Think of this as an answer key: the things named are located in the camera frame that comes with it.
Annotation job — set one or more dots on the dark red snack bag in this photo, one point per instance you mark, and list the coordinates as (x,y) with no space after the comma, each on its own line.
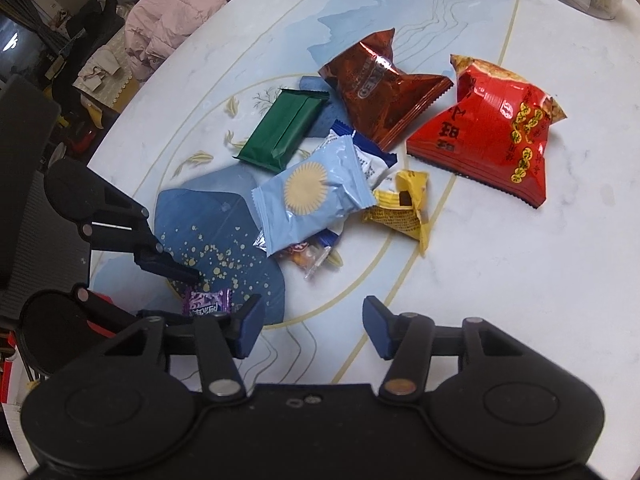
(380,95)

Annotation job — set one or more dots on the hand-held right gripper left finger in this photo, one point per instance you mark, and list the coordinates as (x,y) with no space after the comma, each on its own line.
(250,325)

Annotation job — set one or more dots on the pink padded jacket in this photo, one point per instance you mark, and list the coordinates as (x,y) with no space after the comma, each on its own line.
(180,15)

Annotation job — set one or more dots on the beige quilted cushion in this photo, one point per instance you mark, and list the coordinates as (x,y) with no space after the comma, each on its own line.
(102,72)

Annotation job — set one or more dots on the light blue snack packet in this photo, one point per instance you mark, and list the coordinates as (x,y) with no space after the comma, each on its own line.
(310,195)

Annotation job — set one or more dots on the green snack packet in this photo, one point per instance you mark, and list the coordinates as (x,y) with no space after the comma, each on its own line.
(282,130)

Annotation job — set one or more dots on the yellow plastic item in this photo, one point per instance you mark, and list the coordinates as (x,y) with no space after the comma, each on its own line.
(75,120)

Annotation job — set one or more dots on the bright red snack bag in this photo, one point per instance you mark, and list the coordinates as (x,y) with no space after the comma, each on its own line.
(485,130)

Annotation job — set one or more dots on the small clear orange candy packet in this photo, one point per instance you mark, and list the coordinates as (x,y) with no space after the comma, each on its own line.
(305,257)

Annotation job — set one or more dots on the small purple candy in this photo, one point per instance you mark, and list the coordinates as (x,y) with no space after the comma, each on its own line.
(206,302)

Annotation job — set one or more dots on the white and blue snack packet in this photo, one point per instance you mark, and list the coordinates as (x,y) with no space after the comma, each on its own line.
(372,157)

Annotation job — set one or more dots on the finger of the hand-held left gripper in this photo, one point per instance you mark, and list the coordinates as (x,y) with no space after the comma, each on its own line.
(115,305)
(165,265)

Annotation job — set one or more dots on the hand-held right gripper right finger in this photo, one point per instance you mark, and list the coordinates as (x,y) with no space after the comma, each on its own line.
(377,325)

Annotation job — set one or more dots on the yellow triangular snack packet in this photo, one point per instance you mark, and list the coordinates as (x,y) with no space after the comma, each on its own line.
(405,205)

